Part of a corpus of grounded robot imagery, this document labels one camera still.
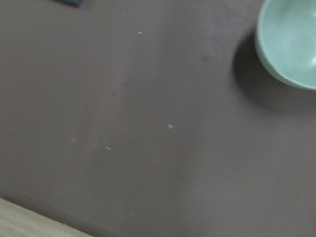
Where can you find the dark grey folded cloth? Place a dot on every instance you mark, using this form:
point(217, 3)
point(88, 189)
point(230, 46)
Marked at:
point(75, 3)

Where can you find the mint green bowl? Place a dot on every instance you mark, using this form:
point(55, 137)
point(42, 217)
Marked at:
point(285, 41)

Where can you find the wooden cutting board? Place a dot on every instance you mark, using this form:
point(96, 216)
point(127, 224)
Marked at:
point(16, 221)

